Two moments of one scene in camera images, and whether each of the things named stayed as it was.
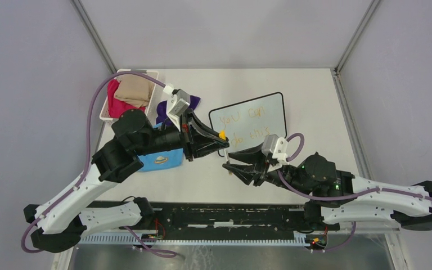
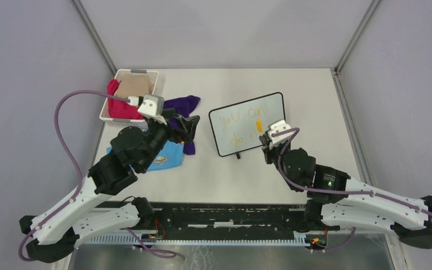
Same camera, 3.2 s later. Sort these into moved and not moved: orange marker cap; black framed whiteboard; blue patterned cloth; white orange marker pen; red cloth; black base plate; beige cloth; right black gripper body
Moved: orange marker cap; right black gripper body; white orange marker pen
Not moved: red cloth; blue patterned cloth; beige cloth; black framed whiteboard; black base plate
